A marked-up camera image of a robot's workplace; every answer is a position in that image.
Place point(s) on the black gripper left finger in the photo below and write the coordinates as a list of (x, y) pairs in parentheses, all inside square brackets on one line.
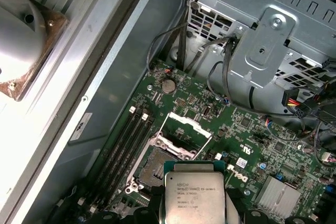
[(156, 208)]

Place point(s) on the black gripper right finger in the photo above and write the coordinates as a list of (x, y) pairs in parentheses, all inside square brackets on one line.
[(233, 208)]

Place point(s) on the CPU with silver top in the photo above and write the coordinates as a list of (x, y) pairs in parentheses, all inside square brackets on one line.
[(194, 195)]

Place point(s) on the metal socket cover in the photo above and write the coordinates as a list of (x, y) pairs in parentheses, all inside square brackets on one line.
[(181, 121)]

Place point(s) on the CPU socket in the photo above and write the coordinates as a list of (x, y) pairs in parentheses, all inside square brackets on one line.
[(155, 163)]

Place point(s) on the RAM slot black clips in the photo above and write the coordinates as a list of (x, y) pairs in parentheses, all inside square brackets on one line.
[(114, 153), (128, 155)]

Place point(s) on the RAM slot white clips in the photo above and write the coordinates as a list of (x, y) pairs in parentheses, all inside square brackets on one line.
[(120, 155), (109, 148)]

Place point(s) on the silver chipset heatsink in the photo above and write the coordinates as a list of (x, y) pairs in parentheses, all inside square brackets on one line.
[(278, 197)]

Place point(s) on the green motherboard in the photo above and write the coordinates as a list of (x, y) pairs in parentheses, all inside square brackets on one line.
[(236, 129)]

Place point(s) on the coin cell battery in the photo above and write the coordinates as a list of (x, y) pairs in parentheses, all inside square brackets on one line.
[(168, 86)]

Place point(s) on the black power connector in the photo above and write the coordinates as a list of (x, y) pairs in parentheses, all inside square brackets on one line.
[(288, 95)]

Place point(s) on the black PC case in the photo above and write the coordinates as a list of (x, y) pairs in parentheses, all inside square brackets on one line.
[(118, 64)]

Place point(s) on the metal drive cage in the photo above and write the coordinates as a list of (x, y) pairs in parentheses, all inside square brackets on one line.
[(262, 45)]

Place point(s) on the white wall sticker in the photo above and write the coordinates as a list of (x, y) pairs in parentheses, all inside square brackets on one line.
[(80, 128)]

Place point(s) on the brown square base plate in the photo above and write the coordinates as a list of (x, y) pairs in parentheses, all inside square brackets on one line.
[(56, 24)]

